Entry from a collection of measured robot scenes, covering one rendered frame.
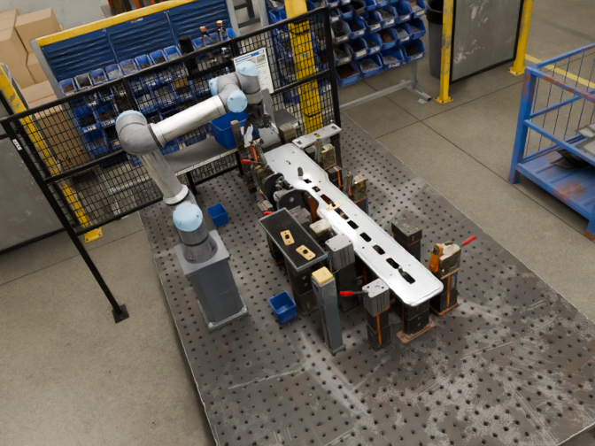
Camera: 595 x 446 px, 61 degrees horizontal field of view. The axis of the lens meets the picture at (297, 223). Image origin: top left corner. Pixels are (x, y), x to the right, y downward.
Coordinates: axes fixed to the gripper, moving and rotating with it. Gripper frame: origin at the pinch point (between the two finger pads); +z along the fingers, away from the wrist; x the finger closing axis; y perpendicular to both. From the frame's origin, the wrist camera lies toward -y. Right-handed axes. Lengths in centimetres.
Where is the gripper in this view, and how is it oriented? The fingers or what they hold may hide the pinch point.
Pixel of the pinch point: (261, 139)
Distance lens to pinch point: 224.0
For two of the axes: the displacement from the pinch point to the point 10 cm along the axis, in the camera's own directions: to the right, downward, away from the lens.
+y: 4.7, 5.3, -7.1
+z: 1.5, 7.4, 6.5
